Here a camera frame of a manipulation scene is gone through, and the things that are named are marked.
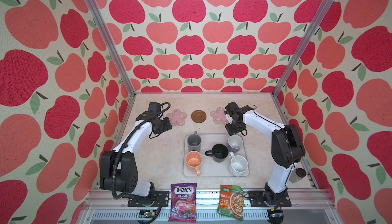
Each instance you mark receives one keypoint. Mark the orange mug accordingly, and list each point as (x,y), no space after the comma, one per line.
(194,161)

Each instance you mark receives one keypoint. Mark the clear jar black lid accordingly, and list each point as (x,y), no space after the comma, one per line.
(297,175)

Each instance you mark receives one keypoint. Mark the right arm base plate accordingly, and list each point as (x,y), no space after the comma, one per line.
(254,198)

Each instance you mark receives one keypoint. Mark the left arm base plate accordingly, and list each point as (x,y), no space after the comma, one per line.
(154,199)

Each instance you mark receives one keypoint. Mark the left aluminium frame post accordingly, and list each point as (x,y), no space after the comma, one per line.
(111,47)

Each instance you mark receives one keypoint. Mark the front aluminium frame rail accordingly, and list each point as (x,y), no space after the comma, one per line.
(309,206)

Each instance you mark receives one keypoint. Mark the green snack bag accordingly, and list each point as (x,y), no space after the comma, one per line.
(231,202)

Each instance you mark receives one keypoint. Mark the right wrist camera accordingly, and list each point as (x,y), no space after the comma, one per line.
(232,108)

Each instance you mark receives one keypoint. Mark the translucent plastic tray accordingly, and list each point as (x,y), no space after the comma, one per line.
(210,168)

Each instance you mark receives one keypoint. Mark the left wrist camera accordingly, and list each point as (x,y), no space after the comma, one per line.
(154,107)

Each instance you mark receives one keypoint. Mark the right aluminium frame post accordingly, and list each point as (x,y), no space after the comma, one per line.
(311,30)

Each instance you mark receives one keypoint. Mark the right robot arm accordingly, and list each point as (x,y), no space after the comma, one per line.
(287,149)

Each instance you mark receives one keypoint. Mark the aluminium frame post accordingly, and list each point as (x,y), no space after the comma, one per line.
(111,47)
(311,30)

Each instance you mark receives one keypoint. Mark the grey mug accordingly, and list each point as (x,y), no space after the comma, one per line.
(194,142)

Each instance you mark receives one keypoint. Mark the pink flower coaster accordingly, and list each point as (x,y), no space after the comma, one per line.
(177,117)
(219,116)

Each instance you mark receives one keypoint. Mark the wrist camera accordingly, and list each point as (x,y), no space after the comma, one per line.
(232,108)
(154,107)

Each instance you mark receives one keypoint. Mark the brown wooden round coaster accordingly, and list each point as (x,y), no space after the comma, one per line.
(199,116)

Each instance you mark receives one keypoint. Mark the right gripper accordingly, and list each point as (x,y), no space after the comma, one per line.
(230,131)

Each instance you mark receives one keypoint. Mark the black mug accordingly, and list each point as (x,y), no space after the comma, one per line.
(219,153)

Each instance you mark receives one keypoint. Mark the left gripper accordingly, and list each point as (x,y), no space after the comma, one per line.
(168,125)

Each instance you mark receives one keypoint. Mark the purple Fox's candy bag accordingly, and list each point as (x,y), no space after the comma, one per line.
(183,203)

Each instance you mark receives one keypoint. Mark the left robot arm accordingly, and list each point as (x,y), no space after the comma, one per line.
(119,172)

